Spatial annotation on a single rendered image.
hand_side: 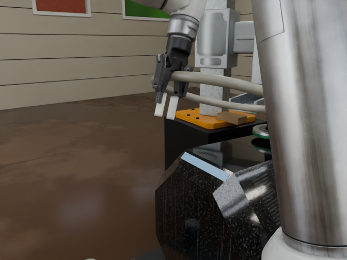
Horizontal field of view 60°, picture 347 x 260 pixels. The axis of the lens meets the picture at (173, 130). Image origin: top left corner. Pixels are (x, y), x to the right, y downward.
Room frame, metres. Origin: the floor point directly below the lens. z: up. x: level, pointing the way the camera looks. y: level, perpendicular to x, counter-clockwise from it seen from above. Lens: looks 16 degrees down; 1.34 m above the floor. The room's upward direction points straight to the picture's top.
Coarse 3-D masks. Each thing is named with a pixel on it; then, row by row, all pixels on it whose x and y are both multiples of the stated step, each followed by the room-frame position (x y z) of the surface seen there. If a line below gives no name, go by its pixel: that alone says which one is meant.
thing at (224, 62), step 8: (208, 16) 2.25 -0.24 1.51; (216, 16) 2.23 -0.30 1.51; (224, 16) 2.22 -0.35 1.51; (232, 16) 2.25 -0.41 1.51; (200, 56) 2.30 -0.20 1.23; (208, 56) 2.27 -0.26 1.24; (216, 56) 2.24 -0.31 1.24; (224, 56) 2.21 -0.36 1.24; (232, 56) 2.30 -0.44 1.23; (200, 64) 2.30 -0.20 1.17; (208, 64) 2.25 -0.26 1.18; (216, 64) 2.23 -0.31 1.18; (224, 64) 2.21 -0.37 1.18; (232, 64) 2.27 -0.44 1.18
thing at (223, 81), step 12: (180, 72) 0.87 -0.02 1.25; (192, 72) 0.85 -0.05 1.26; (216, 84) 0.82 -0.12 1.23; (228, 84) 0.81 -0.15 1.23; (240, 84) 0.81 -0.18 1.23; (252, 84) 0.81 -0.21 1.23; (192, 96) 1.24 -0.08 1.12; (228, 108) 1.24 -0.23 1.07; (240, 108) 1.21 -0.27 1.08; (252, 108) 1.17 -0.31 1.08; (264, 108) 1.12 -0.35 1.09
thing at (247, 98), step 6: (234, 96) 1.28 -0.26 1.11; (240, 96) 1.31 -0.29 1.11; (246, 96) 1.37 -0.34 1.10; (252, 96) 1.43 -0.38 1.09; (258, 96) 1.50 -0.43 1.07; (234, 102) 1.27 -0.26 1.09; (240, 102) 1.32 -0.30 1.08; (246, 102) 1.37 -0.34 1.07; (252, 102) 1.38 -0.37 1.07; (258, 102) 1.19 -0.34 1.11
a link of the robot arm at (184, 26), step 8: (176, 16) 0.91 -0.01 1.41; (184, 16) 0.90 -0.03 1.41; (168, 24) 0.93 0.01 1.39; (176, 24) 0.90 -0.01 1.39; (184, 24) 0.90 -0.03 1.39; (192, 24) 0.91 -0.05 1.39; (168, 32) 0.91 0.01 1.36; (176, 32) 0.89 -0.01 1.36; (184, 32) 0.89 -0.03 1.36; (192, 32) 0.91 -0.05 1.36; (192, 40) 0.93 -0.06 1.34
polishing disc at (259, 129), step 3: (255, 126) 1.63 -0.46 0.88; (258, 126) 1.63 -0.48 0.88; (261, 126) 1.63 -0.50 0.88; (264, 126) 1.63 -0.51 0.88; (255, 129) 1.57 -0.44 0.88; (258, 129) 1.57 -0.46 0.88; (261, 129) 1.57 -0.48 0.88; (264, 129) 1.57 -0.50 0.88; (255, 132) 1.55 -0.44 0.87; (258, 132) 1.53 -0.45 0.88; (261, 132) 1.52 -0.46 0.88; (264, 132) 1.52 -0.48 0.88; (267, 132) 1.52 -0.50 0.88; (264, 135) 1.50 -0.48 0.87; (267, 135) 1.49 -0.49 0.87
